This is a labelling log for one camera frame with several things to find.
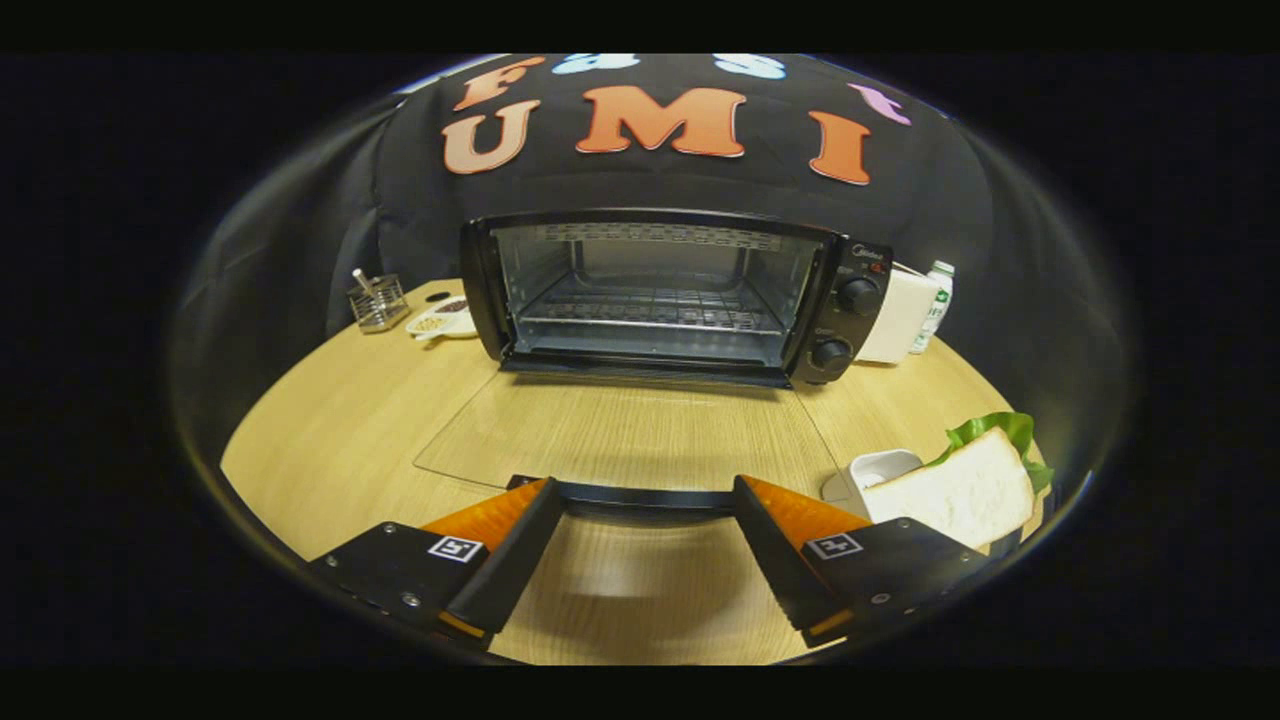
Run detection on lettuce bread sandwich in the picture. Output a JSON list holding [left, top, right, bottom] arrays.
[[862, 412, 1056, 551]]

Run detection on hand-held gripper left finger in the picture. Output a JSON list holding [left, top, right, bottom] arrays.
[[307, 477, 568, 653]]

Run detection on metal oven wire rack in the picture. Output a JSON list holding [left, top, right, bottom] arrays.
[[518, 283, 788, 334]]

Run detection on small white plastic bottle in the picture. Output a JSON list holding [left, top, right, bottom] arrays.
[[910, 260, 956, 356]]

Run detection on white divided snack dish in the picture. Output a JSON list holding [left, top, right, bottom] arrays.
[[405, 295, 479, 341]]

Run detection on white ribbed tray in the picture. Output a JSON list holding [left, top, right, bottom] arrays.
[[822, 449, 926, 516]]

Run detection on white pop-up toaster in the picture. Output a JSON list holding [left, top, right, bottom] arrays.
[[855, 268, 941, 365]]

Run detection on black toaster oven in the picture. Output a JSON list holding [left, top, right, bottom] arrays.
[[413, 208, 894, 521]]

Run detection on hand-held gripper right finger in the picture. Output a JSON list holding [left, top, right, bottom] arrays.
[[734, 474, 992, 651]]

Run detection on clear glass utensil holder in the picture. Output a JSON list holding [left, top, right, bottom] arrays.
[[347, 268, 411, 334]]

